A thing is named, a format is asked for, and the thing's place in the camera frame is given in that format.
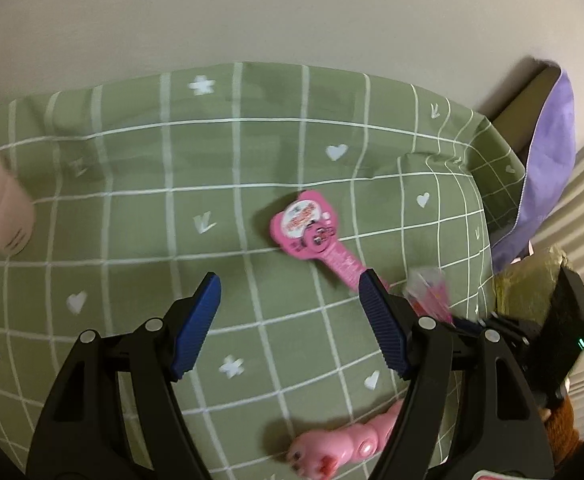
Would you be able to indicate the pink paddle toy package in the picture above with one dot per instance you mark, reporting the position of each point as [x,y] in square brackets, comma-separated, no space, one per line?
[307,230]

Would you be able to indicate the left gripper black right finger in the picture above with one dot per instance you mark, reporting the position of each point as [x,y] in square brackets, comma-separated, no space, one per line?
[393,321]

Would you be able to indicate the yellow-green trash bag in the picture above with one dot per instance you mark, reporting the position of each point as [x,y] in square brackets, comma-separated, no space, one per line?
[524,289]

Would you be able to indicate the pink caterpillar toy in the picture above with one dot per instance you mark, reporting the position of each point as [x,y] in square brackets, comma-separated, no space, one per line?
[318,454]

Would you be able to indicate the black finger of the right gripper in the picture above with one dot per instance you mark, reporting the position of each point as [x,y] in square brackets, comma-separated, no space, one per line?
[467,328]

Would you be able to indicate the purple pillow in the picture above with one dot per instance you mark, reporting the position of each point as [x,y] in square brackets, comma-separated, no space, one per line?
[539,124]

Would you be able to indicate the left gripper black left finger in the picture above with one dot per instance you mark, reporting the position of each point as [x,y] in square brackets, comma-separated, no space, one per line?
[186,325]

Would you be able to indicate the pink candy wrapper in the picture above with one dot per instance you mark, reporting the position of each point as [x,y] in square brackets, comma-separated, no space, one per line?
[427,293]

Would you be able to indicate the green checkered bed sheet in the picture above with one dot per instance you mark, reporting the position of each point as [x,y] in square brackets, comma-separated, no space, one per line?
[142,187]

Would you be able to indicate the person's right hand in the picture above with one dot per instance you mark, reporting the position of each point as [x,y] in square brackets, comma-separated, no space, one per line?
[544,414]

